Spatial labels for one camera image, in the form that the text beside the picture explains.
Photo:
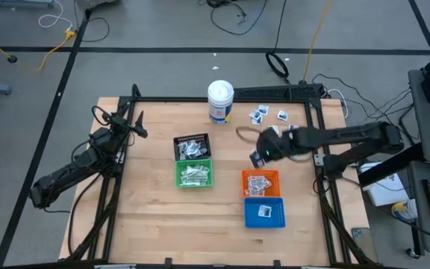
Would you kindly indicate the grey PC dolly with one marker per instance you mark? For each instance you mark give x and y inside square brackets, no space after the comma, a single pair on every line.
[95,3]

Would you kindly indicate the white packet grey print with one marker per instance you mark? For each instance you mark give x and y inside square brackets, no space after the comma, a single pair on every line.
[194,153]
[202,150]
[182,146]
[193,145]
[183,155]

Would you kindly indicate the black desk edge bar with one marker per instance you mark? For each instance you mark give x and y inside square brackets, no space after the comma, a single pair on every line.
[386,168]

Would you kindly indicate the yellow blue wipes canister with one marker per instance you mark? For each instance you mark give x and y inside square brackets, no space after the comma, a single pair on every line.
[403,210]

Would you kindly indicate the long white bandage wrapper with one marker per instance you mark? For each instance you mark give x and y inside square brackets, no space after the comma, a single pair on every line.
[203,170]
[190,170]
[189,183]
[187,178]
[201,178]

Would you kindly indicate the black round floor weight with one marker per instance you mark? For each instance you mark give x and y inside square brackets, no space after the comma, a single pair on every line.
[12,59]

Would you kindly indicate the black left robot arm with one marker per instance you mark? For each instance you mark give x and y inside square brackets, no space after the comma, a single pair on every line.
[69,173]

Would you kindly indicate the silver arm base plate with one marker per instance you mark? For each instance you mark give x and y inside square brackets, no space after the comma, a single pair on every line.
[318,160]

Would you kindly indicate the black plastic basket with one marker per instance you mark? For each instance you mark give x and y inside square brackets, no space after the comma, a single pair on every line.
[177,138]

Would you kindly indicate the green plastic basket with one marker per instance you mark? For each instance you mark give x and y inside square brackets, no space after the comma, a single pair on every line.
[179,172]

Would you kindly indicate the orange plastic basket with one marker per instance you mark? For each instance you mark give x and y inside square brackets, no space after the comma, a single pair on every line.
[274,175]

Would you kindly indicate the Lysol disinfecting wipes canister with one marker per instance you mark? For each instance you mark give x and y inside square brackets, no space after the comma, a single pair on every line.
[220,97]

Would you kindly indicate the grey furniture base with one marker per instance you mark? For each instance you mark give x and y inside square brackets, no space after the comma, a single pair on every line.
[17,3]

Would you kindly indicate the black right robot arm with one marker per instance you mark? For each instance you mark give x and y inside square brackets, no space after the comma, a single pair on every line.
[349,136]

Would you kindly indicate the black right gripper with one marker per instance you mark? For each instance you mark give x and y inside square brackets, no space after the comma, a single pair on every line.
[274,143]

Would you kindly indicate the white box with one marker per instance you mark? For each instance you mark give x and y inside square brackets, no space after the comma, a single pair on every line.
[383,194]

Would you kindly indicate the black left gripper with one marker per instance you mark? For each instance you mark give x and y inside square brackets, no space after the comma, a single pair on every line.
[118,125]

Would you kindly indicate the blue plastic basket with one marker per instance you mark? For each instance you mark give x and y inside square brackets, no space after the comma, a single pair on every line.
[252,220]

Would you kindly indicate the smartphone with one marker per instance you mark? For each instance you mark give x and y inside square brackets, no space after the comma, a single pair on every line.
[364,244]

